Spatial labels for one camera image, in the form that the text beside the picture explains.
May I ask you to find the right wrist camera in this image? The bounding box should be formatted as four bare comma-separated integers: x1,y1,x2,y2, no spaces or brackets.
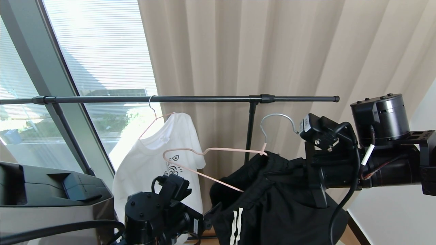
299,114,358,152

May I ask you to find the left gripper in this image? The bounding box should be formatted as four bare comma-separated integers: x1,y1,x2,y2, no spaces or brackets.
167,203,205,245

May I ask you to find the beige curtain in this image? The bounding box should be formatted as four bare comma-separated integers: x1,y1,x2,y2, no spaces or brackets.
0,140,18,164
138,0,436,215

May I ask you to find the window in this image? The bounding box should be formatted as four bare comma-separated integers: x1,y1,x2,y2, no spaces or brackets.
0,0,160,177

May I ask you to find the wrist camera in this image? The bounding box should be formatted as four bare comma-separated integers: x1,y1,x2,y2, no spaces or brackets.
299,114,358,152
157,174,192,205

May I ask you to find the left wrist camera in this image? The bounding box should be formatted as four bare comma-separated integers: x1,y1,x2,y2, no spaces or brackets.
157,174,192,205

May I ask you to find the white printed t-shirt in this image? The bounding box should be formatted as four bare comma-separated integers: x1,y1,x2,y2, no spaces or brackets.
112,112,206,245

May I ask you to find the black clothes rack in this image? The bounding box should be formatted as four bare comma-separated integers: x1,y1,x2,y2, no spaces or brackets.
0,94,340,177

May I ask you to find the pink clothes hanger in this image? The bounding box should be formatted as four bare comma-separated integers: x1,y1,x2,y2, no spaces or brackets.
138,96,176,141
162,113,300,193

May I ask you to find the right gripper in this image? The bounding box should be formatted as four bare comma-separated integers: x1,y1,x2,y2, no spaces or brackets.
304,141,423,209

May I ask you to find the black garment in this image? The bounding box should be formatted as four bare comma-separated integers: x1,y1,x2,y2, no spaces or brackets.
204,151,348,245

